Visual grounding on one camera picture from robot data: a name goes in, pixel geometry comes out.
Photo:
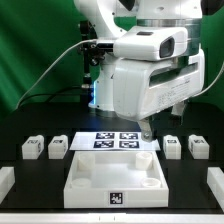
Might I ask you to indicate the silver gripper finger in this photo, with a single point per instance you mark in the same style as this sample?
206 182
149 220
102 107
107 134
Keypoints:
178 111
146 132

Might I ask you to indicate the white square tabletop tray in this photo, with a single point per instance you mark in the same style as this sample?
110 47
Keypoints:
115 179

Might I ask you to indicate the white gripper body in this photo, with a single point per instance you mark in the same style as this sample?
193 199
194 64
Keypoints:
141 89

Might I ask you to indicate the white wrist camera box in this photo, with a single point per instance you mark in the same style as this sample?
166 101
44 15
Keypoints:
151 43

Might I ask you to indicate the black camera on stand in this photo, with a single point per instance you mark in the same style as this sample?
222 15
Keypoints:
102 86

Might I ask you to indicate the white right fence block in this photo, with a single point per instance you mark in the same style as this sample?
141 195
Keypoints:
215 181

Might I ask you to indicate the white sheet with tags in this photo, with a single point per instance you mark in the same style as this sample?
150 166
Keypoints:
103 141

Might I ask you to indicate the white left fence block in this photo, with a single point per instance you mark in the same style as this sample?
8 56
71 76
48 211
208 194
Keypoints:
7 180

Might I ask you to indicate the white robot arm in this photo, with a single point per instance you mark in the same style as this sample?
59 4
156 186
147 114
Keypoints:
111 19

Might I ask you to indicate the white fence block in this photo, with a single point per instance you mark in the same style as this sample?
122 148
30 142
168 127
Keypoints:
7 180
215 181

